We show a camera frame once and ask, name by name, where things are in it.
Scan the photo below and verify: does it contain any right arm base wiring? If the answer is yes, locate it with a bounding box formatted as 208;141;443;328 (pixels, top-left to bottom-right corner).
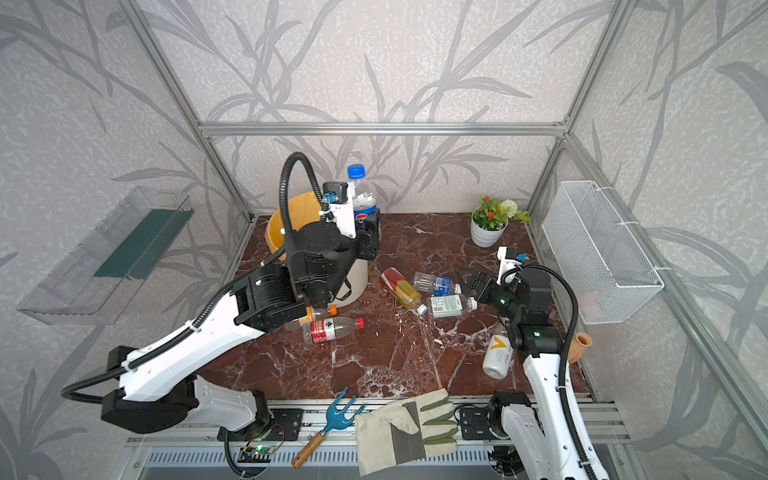
489;446;529;476

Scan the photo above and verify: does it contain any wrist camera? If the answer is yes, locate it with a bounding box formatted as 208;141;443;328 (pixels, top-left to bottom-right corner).
322;181;357;239
497;246;529;286

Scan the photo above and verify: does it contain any small tan round object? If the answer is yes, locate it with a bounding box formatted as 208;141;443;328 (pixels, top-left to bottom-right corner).
568;332;593;365

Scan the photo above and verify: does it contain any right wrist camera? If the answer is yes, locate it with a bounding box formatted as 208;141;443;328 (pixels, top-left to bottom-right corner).
497;246;529;286

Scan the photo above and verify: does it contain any beige work glove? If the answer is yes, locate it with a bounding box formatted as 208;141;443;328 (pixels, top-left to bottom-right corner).
354;389;459;477

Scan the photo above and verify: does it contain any small Pepsi bottle blue cap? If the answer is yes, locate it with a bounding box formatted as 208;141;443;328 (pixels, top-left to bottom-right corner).
347;163;378;230

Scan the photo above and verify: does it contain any teal garden hand rake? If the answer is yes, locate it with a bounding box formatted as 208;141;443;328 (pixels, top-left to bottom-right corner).
291;387;365;469

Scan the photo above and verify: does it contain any clear bottle blue label white cap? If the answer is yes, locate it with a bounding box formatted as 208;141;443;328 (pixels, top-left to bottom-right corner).
413;272;462;297

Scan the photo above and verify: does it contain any white wire mesh basket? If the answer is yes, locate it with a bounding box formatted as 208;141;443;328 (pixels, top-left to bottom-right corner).
542;180;664;325

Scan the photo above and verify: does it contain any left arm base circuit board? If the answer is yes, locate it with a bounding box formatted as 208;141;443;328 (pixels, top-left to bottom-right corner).
237;443;282;465

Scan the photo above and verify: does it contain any white bin yellow bag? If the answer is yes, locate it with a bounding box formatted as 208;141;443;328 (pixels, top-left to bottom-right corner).
265;192;378;307

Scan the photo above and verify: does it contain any red yellow drink can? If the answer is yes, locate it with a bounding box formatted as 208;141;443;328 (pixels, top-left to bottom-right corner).
380;267;425;313

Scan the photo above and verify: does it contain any white pot with plant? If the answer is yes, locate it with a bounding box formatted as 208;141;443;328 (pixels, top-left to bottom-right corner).
471;196;531;248

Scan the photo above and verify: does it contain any white jar yellow V label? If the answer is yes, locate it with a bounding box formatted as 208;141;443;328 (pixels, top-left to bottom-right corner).
482;334;513;380

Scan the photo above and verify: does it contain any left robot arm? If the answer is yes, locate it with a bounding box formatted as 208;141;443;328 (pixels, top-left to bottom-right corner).
60;213;380;435

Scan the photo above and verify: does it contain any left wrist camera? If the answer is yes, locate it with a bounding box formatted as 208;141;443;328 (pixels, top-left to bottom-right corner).
322;181;357;239

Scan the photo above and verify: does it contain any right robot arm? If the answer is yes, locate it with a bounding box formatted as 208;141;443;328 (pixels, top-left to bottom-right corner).
456;263;610;479

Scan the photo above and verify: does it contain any clear wall shelf green mat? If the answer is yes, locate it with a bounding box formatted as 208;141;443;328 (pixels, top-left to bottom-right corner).
17;187;194;325

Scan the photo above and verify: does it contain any red label bottle red cap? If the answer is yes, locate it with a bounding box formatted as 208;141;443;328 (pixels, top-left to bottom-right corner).
303;317;365;344

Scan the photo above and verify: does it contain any orange label bottle by bin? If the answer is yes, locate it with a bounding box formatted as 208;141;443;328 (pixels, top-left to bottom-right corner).
284;304;338;331

